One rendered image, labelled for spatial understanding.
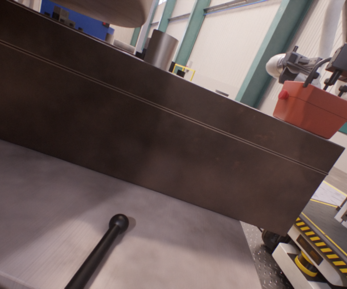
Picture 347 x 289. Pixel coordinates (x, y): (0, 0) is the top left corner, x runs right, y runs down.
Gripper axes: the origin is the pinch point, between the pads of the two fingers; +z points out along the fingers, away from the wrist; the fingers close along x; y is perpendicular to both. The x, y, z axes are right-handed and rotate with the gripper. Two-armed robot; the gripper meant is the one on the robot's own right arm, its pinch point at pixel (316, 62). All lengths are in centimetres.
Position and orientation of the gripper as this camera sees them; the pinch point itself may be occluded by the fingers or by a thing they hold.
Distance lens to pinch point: 95.3
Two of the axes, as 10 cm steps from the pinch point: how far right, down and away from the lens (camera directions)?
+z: 0.2, 3.1, -9.5
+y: 3.8, -8.8, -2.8
